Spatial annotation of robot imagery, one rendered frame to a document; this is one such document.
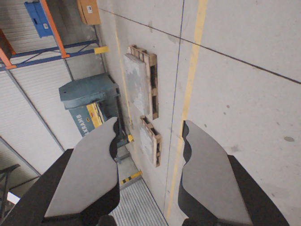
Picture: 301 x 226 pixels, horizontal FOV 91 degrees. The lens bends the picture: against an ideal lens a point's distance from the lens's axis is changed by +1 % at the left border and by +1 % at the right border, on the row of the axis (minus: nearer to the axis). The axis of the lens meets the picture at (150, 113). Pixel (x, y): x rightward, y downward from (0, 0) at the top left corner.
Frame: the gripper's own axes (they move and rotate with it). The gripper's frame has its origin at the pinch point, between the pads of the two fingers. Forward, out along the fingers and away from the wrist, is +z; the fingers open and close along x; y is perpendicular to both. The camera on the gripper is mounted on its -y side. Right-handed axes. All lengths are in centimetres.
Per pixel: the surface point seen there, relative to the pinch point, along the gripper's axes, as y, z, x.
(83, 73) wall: 136, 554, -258
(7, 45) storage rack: 34, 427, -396
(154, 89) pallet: 74, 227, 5
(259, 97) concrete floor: 33, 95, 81
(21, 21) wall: -24, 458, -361
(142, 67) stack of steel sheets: 39, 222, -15
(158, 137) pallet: 184, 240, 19
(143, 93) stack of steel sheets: 84, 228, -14
